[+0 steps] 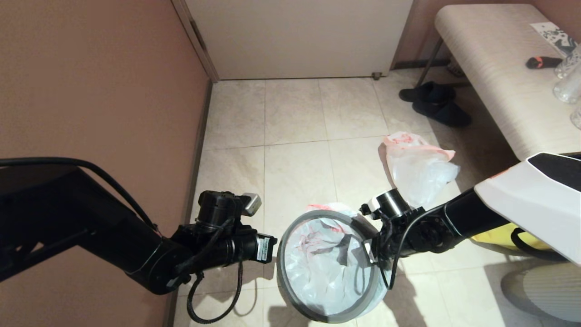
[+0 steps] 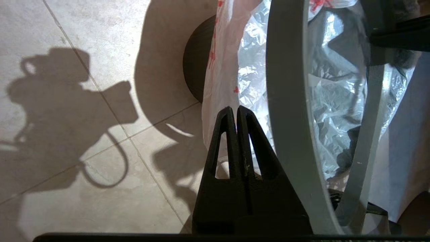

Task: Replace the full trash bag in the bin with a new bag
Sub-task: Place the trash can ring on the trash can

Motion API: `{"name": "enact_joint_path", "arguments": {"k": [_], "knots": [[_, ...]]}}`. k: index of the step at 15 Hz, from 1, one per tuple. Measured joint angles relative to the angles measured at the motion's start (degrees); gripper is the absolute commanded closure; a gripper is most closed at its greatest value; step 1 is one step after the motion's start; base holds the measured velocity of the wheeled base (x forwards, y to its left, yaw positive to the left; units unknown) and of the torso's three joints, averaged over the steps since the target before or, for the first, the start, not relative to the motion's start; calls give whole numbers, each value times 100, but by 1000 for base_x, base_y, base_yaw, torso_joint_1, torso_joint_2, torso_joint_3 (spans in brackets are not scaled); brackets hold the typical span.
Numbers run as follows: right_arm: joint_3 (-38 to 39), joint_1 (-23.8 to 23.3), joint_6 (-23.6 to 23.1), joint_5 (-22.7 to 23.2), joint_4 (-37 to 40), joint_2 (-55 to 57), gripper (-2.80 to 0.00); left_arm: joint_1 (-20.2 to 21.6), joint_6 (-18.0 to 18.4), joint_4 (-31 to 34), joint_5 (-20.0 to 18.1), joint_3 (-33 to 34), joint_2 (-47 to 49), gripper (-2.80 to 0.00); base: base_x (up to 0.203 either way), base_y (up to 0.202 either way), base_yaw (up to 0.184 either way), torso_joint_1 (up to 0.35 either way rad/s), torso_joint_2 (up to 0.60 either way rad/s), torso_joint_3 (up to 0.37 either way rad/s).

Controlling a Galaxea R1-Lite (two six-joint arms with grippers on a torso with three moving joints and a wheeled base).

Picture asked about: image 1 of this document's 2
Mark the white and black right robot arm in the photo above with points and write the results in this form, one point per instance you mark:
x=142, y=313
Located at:
x=522, y=204

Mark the white door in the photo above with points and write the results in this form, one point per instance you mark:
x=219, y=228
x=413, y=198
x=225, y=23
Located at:
x=295, y=36

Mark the dark blue slipper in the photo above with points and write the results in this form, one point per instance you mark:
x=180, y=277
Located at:
x=431, y=92
x=442, y=114

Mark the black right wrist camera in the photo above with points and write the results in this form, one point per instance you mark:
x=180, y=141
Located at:
x=366, y=210

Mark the black-and-white printed paper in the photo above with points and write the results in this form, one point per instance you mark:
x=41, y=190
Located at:
x=555, y=38

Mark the light striped shoe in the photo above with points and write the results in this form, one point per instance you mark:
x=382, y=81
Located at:
x=455, y=69

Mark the small metal door stop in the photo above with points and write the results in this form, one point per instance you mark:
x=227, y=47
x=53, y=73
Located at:
x=376, y=76

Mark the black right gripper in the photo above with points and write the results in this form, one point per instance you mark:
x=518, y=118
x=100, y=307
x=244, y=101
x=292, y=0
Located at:
x=395, y=231

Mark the beige ribbed round stool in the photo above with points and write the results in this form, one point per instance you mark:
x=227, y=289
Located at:
x=544, y=295

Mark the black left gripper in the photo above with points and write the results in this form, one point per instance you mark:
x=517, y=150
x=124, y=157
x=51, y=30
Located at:
x=227, y=240

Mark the beige wood-grain table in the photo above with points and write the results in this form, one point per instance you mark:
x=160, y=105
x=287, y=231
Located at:
x=499, y=68

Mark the yellow fabric bag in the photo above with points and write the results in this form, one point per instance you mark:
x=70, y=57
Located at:
x=494, y=236

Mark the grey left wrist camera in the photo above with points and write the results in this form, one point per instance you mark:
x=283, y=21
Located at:
x=252, y=203

